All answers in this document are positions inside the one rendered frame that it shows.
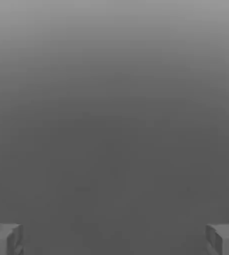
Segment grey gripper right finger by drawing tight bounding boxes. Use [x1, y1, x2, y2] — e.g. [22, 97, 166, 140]
[205, 223, 229, 255]

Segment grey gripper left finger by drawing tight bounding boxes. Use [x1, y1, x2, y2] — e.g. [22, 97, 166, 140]
[0, 223, 24, 255]

